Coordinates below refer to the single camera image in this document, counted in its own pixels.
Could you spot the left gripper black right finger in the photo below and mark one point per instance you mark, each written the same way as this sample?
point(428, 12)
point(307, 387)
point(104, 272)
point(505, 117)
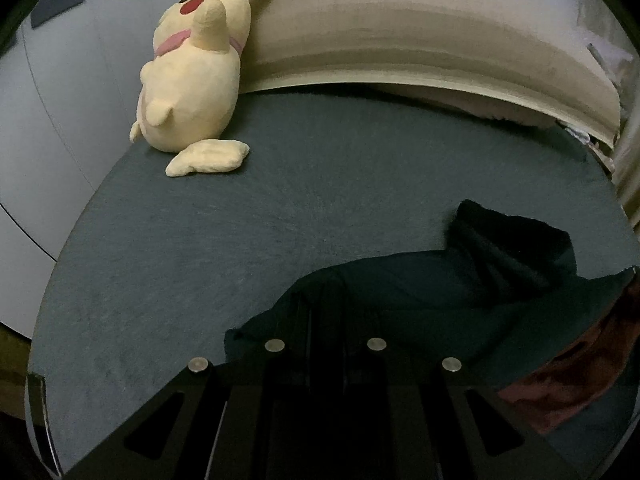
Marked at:
point(432, 419)

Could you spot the beige pillow under mat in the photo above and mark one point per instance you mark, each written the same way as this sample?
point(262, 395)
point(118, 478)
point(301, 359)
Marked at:
point(473, 104)

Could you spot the grey bed sheet mattress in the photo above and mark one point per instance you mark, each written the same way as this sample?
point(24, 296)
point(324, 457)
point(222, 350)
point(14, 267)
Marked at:
point(157, 269)

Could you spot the beige pleated curtain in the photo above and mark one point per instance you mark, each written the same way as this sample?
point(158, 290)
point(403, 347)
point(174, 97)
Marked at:
point(626, 177)

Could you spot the cardboard box by bed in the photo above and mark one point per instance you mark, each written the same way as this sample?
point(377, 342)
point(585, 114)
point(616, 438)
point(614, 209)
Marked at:
point(14, 355)

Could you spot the pile of clothes and bags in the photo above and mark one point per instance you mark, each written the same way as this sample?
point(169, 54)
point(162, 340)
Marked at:
point(611, 46)

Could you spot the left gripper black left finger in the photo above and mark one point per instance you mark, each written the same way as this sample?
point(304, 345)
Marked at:
point(173, 435)

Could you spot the dark navy puffer jacket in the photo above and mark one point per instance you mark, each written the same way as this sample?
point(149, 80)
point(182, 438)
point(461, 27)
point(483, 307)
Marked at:
point(501, 305)

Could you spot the yellow Pikachu plush toy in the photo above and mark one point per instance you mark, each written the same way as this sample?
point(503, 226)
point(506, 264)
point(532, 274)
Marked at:
point(190, 88)

